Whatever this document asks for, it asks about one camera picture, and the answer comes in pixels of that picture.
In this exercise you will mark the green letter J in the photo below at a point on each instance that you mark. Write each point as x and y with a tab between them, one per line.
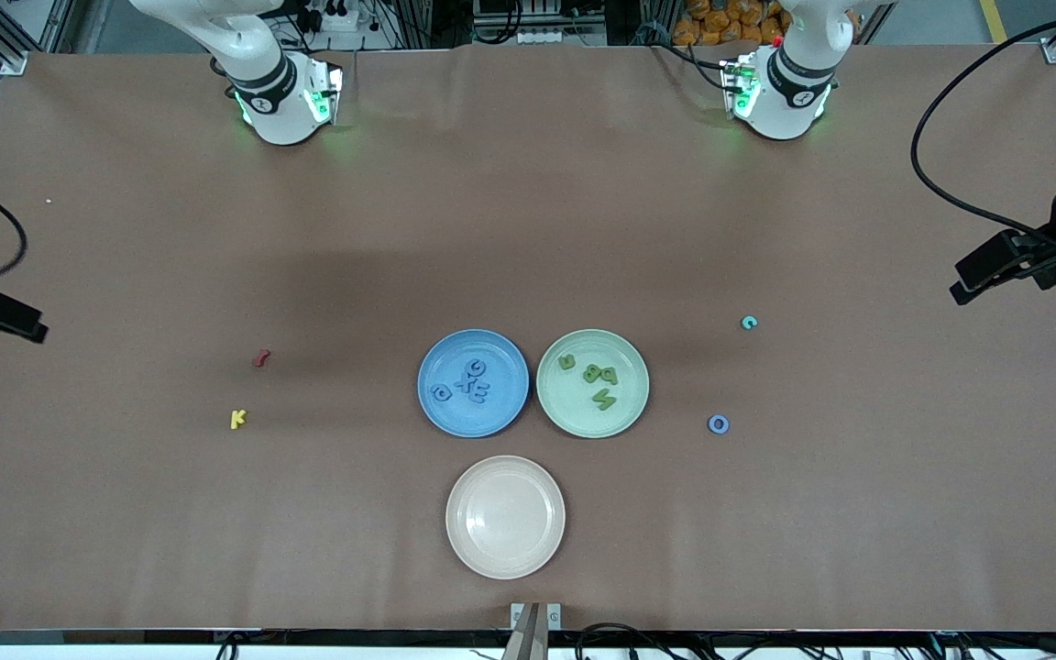
566	363

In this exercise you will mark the blue plate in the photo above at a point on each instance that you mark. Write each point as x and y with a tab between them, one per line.
500	422

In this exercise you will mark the blue letter E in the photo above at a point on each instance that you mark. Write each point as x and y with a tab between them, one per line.
481	395

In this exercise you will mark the beige plate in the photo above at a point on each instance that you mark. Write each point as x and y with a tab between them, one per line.
505	517

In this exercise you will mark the blue letter O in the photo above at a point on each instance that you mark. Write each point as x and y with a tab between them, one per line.
710	423

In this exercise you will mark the green letter B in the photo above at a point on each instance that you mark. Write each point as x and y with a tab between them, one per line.
591	373

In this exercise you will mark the yellow letter K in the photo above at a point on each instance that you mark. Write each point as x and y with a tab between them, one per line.
236	420

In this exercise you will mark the green letter N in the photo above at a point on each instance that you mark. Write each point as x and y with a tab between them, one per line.
603	399

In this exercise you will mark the brown table cover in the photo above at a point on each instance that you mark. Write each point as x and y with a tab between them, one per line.
528	229

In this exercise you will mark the long white power strip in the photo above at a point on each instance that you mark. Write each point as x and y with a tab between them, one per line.
546	37

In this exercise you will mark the red letter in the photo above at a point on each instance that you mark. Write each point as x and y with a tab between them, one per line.
260	357

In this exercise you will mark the blue letter G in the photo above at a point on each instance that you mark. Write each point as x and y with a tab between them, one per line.
476	368

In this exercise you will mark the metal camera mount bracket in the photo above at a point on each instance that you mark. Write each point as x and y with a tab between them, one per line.
535	628

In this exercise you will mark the orange packets pile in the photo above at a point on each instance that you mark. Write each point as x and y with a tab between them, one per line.
730	23

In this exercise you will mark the blue number nine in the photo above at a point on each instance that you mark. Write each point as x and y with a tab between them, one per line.
441	392

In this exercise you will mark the base connector box green light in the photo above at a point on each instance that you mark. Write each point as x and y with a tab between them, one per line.
737	87
322	92

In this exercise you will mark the green plate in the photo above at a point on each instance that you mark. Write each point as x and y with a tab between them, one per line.
574	403

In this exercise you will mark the blue letter X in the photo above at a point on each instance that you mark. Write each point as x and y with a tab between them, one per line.
465	382

